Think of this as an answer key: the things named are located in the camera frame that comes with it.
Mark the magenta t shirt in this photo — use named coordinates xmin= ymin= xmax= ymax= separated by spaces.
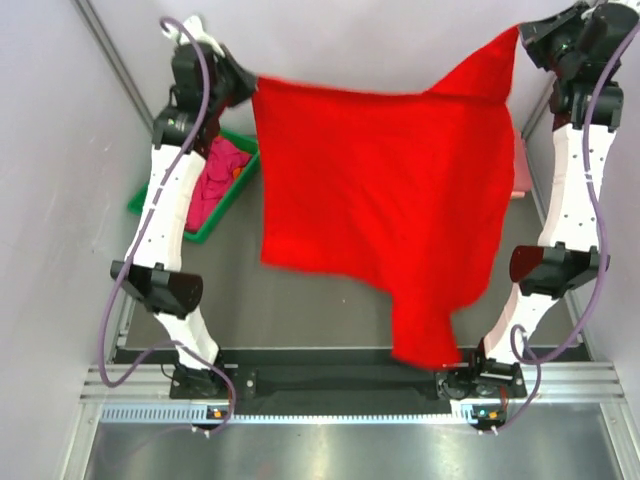
xmin=185 ymin=135 xmax=253 ymax=239

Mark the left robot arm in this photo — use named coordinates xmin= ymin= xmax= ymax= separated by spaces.
xmin=110 ymin=40 xmax=256 ymax=398

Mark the grey slotted cable duct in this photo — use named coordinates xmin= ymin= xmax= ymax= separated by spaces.
xmin=100 ymin=403 xmax=479 ymax=425

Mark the folded pink t shirt stack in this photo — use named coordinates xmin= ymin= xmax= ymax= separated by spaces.
xmin=511 ymin=135 xmax=533 ymax=200

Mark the corner aluminium post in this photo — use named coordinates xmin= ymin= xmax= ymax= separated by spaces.
xmin=521 ymin=78 xmax=555 ymax=140
xmin=71 ymin=0 xmax=153 ymax=133

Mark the right corner aluminium post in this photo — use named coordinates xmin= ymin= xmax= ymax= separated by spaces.
xmin=521 ymin=78 xmax=555 ymax=140

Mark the left corner aluminium post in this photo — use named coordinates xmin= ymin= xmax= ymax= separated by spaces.
xmin=71 ymin=0 xmax=153 ymax=133

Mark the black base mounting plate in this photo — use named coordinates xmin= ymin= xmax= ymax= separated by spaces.
xmin=169 ymin=364 xmax=521 ymax=404

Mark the green plastic bin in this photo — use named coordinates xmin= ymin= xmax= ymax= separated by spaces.
xmin=128 ymin=129 xmax=259 ymax=250

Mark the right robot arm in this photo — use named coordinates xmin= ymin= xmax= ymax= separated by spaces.
xmin=438 ymin=1 xmax=639 ymax=401

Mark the red t shirt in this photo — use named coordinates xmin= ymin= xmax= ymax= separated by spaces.
xmin=252 ymin=28 xmax=519 ymax=369

